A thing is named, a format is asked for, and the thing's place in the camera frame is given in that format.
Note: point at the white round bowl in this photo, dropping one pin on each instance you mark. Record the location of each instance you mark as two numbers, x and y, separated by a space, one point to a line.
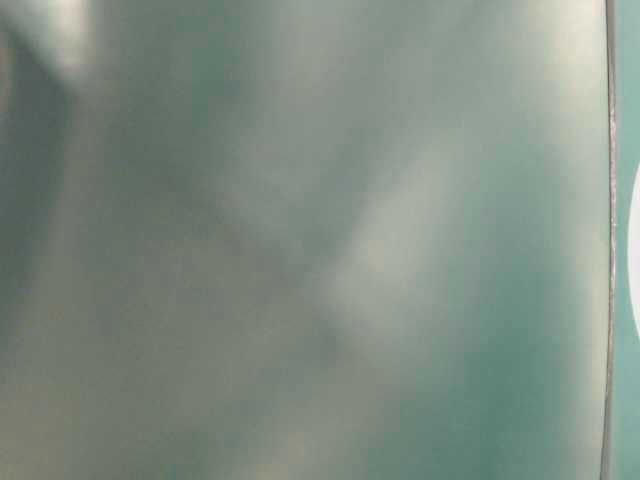
633 251

